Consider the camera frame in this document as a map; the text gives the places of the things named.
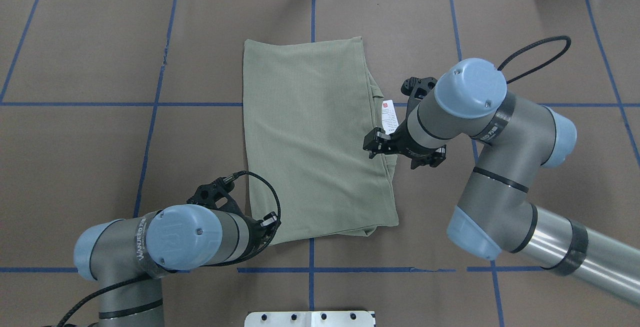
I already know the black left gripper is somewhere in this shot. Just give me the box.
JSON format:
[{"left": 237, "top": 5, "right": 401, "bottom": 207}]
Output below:
[{"left": 186, "top": 176, "right": 282, "bottom": 248}]

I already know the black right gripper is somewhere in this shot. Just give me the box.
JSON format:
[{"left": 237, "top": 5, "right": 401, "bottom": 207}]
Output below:
[{"left": 363, "top": 76, "right": 447, "bottom": 170}]

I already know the sage green long-sleeve shirt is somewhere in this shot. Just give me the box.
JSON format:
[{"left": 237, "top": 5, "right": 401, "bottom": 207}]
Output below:
[{"left": 242, "top": 36, "right": 399, "bottom": 245}]

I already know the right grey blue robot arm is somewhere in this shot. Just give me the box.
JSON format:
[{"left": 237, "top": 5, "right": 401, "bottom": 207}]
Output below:
[{"left": 363, "top": 58, "right": 639, "bottom": 307}]

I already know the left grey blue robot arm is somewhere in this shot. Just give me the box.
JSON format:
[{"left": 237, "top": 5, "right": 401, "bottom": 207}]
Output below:
[{"left": 57, "top": 170, "right": 282, "bottom": 327}]

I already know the white shirt hang tag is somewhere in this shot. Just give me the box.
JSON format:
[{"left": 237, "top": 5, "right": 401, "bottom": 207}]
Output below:
[{"left": 381, "top": 99, "right": 400, "bottom": 135}]

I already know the blue tape line lengthwise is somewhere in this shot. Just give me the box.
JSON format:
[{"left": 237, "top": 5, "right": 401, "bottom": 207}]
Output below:
[{"left": 307, "top": 0, "right": 317, "bottom": 311}]

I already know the blue tape line crosswise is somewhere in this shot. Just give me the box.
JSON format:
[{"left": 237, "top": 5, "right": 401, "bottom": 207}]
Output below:
[{"left": 1, "top": 102, "right": 640, "bottom": 108}]

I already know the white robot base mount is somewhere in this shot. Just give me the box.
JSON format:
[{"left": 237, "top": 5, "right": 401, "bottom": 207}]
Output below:
[{"left": 244, "top": 310, "right": 377, "bottom": 327}]

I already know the black braided cable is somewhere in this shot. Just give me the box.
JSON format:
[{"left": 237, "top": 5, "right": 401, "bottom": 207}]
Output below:
[{"left": 57, "top": 170, "right": 282, "bottom": 327}]

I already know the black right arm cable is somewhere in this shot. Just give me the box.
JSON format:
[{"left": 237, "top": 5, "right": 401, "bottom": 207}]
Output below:
[{"left": 496, "top": 35, "right": 572, "bottom": 85}]

